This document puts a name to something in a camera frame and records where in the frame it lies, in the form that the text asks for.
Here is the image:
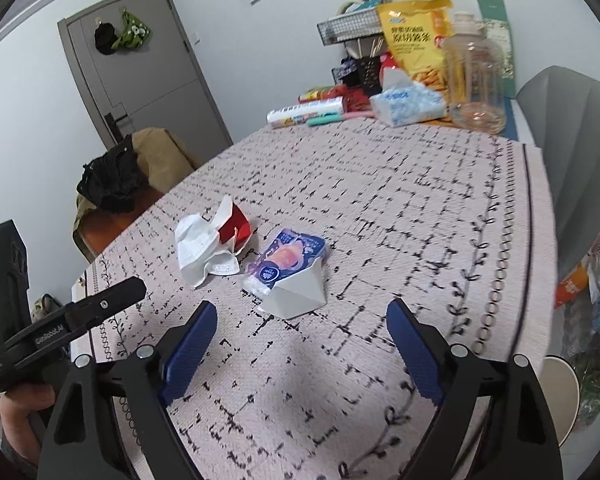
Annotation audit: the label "black door handle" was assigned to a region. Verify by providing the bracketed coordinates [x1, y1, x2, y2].
[102, 105, 131, 146]

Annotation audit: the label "person's left hand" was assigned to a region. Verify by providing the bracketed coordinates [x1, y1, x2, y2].
[0, 385, 56, 466]

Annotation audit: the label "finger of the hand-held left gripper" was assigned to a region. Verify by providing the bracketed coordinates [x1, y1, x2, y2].
[0, 220, 31, 346]
[62, 277, 147, 333]

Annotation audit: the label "red paper carton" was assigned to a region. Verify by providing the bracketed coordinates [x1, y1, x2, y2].
[214, 195, 253, 256]

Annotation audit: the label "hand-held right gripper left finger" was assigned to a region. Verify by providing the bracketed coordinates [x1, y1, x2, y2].
[37, 300, 218, 480]

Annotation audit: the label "clear plastic water bottle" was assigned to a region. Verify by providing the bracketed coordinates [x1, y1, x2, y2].
[440, 10, 510, 135]

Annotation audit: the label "black cloth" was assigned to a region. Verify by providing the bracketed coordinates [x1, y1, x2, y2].
[77, 135, 153, 213]

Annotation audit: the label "orange paper bag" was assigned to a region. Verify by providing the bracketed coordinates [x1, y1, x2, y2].
[554, 240, 600, 311]

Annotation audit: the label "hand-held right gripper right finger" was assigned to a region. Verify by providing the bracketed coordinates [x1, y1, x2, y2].
[386, 298, 565, 480]

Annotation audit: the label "blue white tissue pack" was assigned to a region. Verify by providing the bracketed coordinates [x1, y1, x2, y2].
[369, 67, 448, 127]

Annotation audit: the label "black hanging hat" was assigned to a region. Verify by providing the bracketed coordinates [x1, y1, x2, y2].
[94, 22, 118, 55]

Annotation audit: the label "white bag roll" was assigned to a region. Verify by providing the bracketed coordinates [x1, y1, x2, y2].
[266, 97, 346, 126]

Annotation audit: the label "white paper carton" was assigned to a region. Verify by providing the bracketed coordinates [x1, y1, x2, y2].
[260, 255, 328, 320]

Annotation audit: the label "white face mask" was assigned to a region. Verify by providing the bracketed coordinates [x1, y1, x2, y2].
[174, 212, 241, 288]

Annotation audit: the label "grey door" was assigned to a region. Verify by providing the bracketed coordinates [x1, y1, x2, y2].
[57, 0, 233, 161]

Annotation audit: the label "green hanging bag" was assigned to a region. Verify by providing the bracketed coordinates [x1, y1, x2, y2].
[112, 10, 153, 52]

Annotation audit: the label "black wire basket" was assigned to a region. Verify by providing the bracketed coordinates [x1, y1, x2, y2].
[316, 12, 386, 48]

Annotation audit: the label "blue purple plastic wrapper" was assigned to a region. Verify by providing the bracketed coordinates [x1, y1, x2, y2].
[242, 227, 328, 296]

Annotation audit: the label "white waste bin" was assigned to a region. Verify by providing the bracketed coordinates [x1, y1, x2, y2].
[542, 355, 581, 448]

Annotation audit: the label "grey upholstered chair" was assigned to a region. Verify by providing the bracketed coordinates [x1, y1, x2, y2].
[516, 66, 600, 271]

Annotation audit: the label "red snack packets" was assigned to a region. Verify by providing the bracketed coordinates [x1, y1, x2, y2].
[298, 85, 371, 111]

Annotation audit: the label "yellow snack bag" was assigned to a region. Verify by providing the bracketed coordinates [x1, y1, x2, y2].
[376, 0, 453, 106]

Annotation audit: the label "tall green box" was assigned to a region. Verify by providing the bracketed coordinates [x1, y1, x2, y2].
[476, 0, 517, 101]

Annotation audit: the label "brown chair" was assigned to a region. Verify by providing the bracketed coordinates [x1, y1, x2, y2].
[72, 127, 201, 263]

